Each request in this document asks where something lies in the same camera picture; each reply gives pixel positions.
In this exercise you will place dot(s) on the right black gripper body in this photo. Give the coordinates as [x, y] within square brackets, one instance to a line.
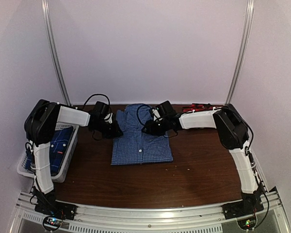
[159, 129]

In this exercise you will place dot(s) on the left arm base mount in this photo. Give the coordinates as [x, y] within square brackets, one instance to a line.
[48, 205]

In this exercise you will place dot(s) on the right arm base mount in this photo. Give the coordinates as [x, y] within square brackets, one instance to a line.
[248, 205]

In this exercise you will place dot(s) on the left aluminium frame post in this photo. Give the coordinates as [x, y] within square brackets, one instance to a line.
[53, 51]

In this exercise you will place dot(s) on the aluminium frame post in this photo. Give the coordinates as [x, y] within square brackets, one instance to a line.
[53, 51]
[247, 26]

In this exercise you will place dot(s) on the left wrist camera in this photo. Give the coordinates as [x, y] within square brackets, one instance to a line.
[109, 118]

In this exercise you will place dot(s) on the dark blue plaid shirt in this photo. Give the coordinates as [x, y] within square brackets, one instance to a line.
[58, 146]

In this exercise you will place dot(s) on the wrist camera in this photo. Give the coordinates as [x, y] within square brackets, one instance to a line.
[109, 118]
[155, 114]

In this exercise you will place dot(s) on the red black plaid shirt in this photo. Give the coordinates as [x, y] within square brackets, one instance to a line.
[198, 107]

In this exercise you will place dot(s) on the blue small-check long sleeve shirt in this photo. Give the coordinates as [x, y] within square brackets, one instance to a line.
[136, 147]

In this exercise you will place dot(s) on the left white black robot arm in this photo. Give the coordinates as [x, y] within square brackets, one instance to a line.
[40, 126]

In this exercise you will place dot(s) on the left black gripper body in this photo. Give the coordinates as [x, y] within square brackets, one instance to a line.
[107, 131]

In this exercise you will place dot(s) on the right aluminium frame post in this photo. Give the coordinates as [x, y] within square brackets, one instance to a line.
[247, 26]

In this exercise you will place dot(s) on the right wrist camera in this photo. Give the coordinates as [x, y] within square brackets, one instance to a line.
[155, 114]

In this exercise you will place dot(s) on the white plastic laundry basket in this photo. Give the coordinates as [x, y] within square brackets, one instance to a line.
[69, 153]

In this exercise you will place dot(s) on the front aluminium frame rail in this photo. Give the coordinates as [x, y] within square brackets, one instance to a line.
[199, 219]

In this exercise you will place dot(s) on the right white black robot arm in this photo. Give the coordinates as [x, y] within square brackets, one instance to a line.
[231, 128]

